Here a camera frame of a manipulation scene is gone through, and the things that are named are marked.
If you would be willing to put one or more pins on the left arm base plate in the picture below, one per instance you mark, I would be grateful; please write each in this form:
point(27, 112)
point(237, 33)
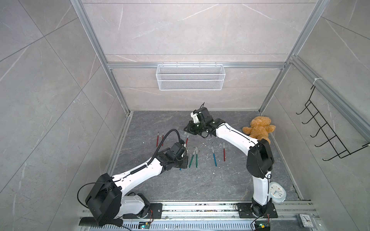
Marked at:
point(153, 210)

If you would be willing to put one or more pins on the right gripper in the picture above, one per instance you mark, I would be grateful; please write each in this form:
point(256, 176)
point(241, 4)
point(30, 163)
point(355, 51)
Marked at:
point(191, 129)

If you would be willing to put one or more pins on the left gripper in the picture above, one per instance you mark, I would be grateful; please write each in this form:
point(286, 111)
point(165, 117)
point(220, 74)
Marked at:
point(185, 164)

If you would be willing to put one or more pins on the brown teddy bear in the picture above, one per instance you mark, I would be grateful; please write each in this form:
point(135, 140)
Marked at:
point(260, 128)

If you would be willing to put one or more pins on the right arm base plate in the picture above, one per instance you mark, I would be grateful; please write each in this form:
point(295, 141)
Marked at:
point(255, 210)

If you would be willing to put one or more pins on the black wire hook rack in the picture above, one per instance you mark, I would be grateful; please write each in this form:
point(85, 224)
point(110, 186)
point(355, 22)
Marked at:
point(331, 137)

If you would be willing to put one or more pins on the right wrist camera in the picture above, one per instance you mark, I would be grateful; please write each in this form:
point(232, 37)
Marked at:
point(196, 116)

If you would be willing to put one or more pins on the aluminium mounting rail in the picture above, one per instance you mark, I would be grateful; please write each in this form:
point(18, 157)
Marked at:
point(216, 216)

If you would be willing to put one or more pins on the blue carving knife right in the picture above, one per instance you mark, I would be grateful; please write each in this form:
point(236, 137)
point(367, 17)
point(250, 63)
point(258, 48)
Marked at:
point(215, 161)

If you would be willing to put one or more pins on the white wire mesh basket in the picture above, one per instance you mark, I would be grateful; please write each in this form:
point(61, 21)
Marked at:
point(190, 76)

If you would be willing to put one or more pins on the small white clock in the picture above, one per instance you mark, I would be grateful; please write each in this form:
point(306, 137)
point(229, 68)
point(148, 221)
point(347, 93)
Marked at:
point(305, 221)

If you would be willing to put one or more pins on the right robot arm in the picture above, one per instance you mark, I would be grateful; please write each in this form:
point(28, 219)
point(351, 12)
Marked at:
point(259, 155)

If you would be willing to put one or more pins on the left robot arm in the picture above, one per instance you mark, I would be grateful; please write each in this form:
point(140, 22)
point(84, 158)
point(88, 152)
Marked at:
point(111, 198)

